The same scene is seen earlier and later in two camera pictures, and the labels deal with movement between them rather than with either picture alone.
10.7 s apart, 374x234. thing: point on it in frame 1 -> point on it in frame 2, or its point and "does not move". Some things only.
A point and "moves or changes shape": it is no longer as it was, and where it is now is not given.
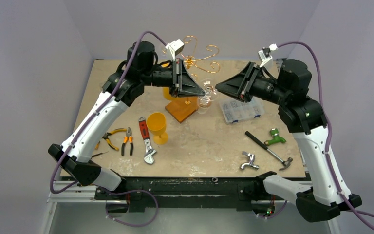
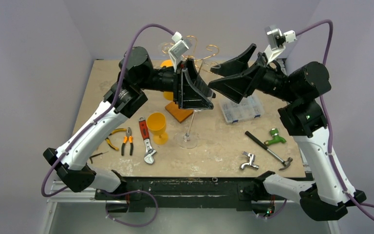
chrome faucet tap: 252,160 does not move
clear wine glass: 208,86 moves or changes shape
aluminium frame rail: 76,193 does not move
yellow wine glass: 156,124 does not move
